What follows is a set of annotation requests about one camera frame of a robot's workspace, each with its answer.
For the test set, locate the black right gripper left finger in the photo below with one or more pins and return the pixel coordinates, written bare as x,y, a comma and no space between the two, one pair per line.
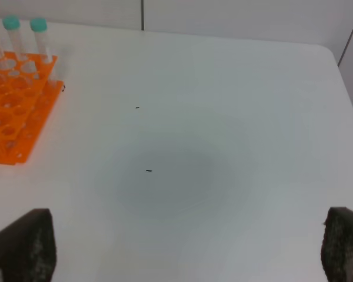
28,248

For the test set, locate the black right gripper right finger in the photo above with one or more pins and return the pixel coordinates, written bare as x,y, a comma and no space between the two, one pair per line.
337,245

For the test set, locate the orange test tube rack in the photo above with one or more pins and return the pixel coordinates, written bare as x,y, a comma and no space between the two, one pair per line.
26,101

